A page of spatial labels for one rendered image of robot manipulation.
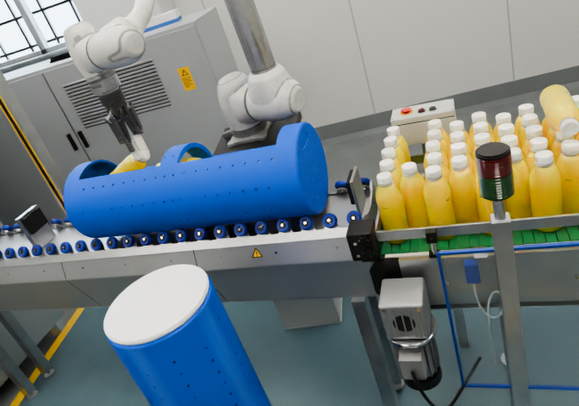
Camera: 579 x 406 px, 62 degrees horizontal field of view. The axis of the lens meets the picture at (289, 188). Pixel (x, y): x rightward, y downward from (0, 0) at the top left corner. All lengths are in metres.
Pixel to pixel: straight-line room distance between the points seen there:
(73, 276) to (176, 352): 0.91
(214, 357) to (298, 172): 0.53
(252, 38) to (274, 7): 2.35
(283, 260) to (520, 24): 3.23
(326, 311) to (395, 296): 1.20
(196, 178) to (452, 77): 3.15
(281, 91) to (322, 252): 0.65
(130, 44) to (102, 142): 2.12
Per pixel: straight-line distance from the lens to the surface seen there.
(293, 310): 2.47
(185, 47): 3.02
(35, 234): 2.20
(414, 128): 1.63
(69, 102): 3.47
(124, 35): 1.41
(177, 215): 1.57
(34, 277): 2.19
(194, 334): 1.20
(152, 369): 1.25
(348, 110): 4.33
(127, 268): 1.85
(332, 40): 4.15
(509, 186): 1.01
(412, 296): 1.27
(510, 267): 1.13
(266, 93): 1.83
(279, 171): 1.35
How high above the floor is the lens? 1.72
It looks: 27 degrees down
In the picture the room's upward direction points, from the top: 19 degrees counter-clockwise
